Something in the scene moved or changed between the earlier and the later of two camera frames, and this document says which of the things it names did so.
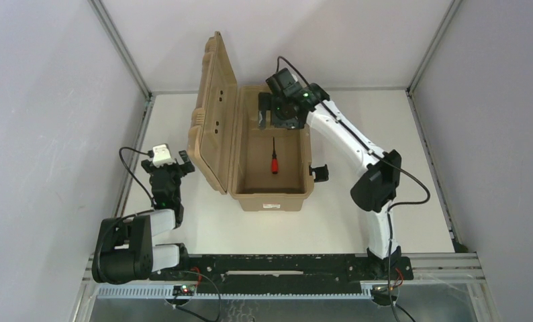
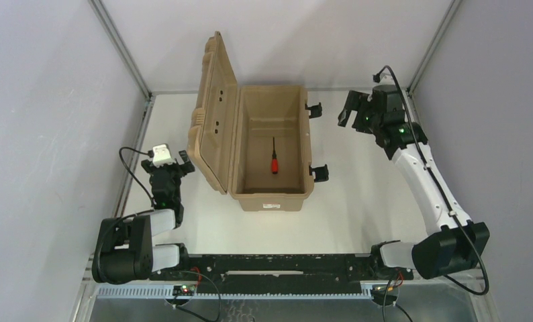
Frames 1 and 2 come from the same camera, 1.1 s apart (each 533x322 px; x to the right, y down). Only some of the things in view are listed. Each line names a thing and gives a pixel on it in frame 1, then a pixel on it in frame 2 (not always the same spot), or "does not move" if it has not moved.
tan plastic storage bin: x=266 y=170 does not move
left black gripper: x=165 y=168 does not move
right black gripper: x=266 y=113 to x=360 y=113
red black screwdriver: x=274 y=162 does not move
